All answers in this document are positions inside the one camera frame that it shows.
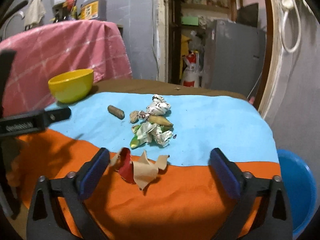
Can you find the green white wrapper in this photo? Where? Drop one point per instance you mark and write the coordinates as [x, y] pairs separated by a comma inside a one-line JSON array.
[[146, 133]]

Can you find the red white sack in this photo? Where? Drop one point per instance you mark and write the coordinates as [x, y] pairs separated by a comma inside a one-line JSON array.
[[192, 72]]

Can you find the yellow plastic bowl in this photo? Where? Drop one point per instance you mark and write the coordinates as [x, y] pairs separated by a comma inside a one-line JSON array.
[[70, 87]]

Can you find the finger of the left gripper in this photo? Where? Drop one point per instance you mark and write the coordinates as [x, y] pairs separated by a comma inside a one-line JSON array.
[[56, 115]]

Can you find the pink checked cloth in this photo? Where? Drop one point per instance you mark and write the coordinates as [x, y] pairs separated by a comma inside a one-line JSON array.
[[53, 49]]

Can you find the small tan scrap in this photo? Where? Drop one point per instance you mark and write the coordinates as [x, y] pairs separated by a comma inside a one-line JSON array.
[[134, 117]]

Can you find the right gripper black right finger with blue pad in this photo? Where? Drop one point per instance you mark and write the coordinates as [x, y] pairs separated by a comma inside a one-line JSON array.
[[273, 219]]

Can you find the yellow brown peel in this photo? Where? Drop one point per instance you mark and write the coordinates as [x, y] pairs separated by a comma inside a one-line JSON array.
[[160, 120]]

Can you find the large oil jug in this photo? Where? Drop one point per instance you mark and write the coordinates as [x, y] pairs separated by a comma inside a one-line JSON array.
[[94, 10]]

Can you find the brown paper red scrap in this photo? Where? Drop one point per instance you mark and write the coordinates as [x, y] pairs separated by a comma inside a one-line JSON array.
[[140, 172]]

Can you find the green box on shelf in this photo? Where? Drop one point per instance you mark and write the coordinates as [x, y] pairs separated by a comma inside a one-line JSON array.
[[190, 20]]

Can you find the brown cylindrical scrap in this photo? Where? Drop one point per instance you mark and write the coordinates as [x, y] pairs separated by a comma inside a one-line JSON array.
[[116, 112]]

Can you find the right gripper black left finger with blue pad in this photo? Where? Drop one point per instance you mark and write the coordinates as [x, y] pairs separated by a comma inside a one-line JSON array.
[[46, 219]]

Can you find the blue plastic basin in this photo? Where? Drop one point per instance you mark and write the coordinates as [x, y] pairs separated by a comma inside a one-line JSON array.
[[301, 189]]

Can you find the beige hanging towel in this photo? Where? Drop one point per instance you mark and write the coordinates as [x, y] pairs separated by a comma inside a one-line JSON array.
[[34, 13]]

